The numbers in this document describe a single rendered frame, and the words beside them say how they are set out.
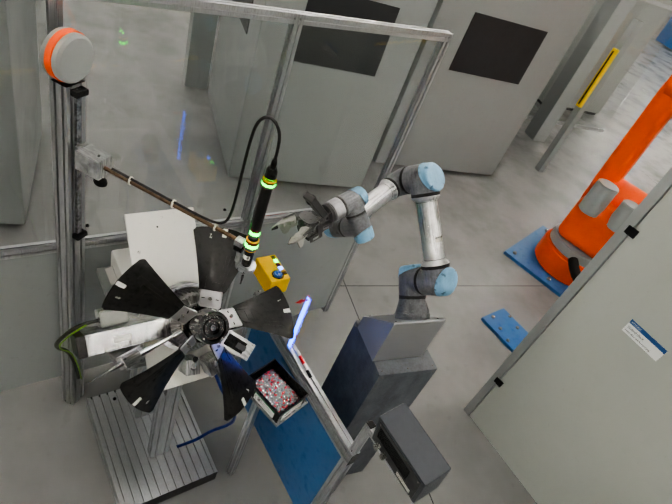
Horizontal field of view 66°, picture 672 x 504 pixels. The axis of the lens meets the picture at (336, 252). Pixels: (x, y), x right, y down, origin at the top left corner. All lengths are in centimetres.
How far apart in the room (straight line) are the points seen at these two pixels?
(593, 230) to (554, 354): 223
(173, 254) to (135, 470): 119
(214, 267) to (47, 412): 149
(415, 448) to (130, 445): 158
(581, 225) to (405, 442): 373
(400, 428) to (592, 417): 156
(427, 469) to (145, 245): 127
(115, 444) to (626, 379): 255
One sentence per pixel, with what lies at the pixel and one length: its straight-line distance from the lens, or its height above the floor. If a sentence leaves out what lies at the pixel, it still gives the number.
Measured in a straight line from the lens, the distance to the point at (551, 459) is 346.
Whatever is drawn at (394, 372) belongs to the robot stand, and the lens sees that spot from 229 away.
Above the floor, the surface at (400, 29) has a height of 204.
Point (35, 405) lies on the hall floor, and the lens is 315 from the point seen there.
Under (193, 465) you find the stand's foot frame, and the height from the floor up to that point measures 6.
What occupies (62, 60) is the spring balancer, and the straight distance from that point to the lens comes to 179.
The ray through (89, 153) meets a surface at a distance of 194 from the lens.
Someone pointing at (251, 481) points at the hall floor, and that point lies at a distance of 298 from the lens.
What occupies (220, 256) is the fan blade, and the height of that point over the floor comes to 137.
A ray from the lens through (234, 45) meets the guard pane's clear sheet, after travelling 215.
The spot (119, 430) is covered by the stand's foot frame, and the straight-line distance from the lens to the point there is 297.
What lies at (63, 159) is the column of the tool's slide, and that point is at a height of 153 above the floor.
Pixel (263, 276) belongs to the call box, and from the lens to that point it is 236.
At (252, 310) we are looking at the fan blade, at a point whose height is 118.
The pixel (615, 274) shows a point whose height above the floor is 144.
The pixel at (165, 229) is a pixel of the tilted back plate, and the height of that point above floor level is 131.
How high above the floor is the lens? 267
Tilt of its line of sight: 38 degrees down
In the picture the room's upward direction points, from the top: 23 degrees clockwise
